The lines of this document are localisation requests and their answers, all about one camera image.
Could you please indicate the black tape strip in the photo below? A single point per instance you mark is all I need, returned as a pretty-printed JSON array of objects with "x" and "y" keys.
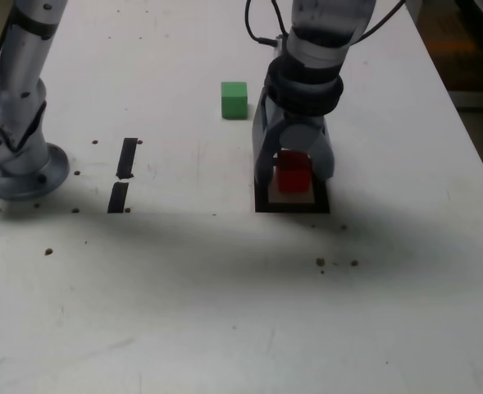
[{"x": 127, "y": 156}]

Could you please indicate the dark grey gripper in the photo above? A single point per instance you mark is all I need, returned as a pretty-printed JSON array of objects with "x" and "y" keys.
[{"x": 313, "y": 121}]

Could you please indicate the black tape square outline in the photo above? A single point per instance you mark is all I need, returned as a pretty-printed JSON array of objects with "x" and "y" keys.
[{"x": 290, "y": 208}]

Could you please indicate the red cube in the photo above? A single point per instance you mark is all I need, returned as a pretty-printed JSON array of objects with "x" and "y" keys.
[{"x": 292, "y": 178}]

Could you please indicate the green cube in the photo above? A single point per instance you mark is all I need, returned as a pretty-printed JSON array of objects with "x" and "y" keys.
[{"x": 233, "y": 102}]

